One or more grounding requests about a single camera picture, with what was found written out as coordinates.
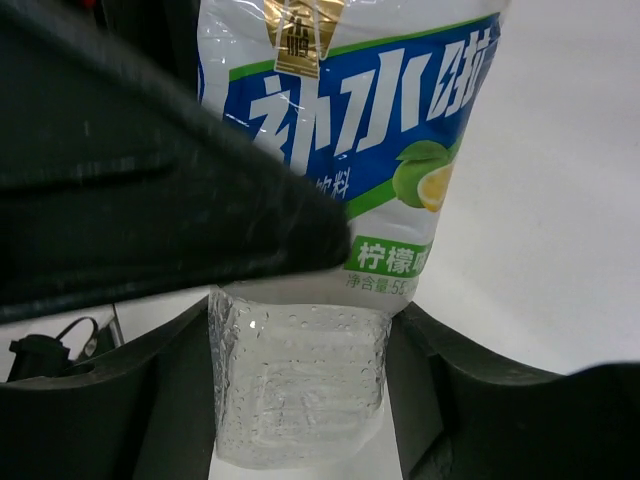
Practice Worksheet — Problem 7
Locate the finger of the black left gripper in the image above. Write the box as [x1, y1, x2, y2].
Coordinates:
[1, 1, 351, 324]

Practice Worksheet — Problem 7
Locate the green white label bottle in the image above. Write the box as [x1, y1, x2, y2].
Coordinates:
[198, 1, 508, 470]

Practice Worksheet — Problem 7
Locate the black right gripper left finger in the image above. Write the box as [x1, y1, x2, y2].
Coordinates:
[1, 300, 215, 479]

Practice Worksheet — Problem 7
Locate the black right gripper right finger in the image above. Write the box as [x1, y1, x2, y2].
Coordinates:
[386, 304, 639, 479]

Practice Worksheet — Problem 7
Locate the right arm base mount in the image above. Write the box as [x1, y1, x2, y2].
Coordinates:
[1, 305, 124, 383]

